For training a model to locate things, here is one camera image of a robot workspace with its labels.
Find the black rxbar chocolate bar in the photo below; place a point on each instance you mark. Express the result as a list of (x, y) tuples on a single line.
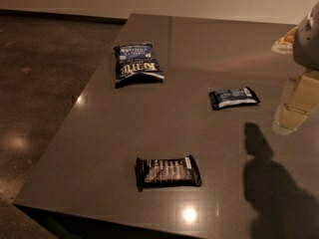
[(162, 173)]

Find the blue rxbar blueberry bar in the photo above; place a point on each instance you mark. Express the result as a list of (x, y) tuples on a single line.
[(223, 99)]

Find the blue Kettle chips bag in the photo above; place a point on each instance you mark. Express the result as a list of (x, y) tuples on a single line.
[(137, 62)]

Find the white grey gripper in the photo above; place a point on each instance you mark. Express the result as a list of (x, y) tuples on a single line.
[(308, 44)]

